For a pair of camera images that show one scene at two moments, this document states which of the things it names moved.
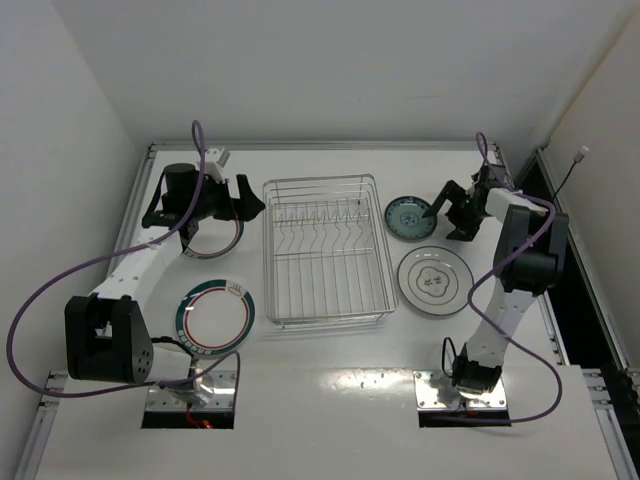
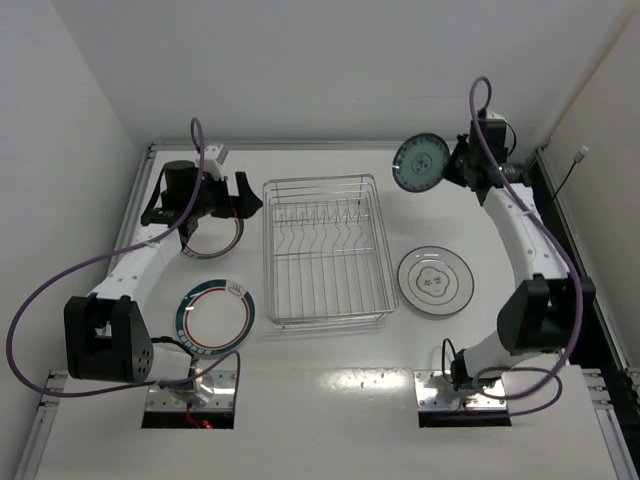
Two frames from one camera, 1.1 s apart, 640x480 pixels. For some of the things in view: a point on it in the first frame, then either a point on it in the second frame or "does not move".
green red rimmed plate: (214, 238) does not move
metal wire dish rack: (326, 253) does not move
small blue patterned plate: (404, 218) -> (419, 162)
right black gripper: (461, 207) -> (460, 163)
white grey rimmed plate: (435, 280) does not move
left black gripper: (232, 198) does not move
